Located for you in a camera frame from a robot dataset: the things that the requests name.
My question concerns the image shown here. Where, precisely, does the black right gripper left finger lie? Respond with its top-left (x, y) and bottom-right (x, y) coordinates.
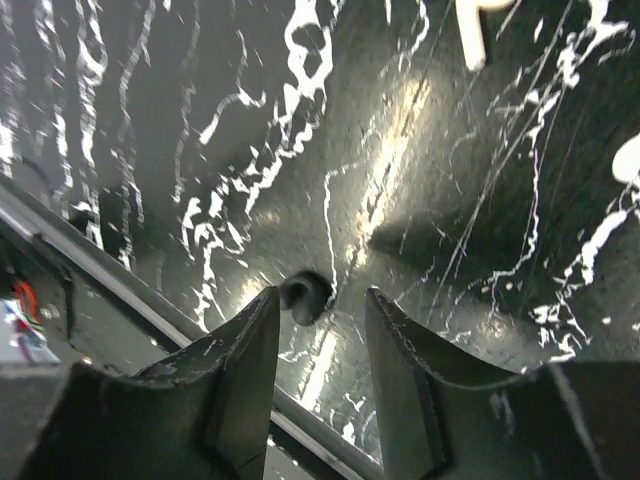
top-left (1, 287), bottom-right (280, 479)

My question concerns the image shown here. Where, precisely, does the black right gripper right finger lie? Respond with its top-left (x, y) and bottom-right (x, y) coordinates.
top-left (365, 288), bottom-right (639, 479)

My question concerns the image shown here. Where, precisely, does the black earbud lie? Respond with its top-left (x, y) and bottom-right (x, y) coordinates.
top-left (278, 270), bottom-right (333, 326)

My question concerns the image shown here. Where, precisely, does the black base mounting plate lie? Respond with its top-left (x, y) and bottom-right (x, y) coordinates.
top-left (1, 180), bottom-right (382, 479)

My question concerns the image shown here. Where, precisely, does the white earbud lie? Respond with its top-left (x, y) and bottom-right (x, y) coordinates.
top-left (455, 0), bottom-right (515, 72)

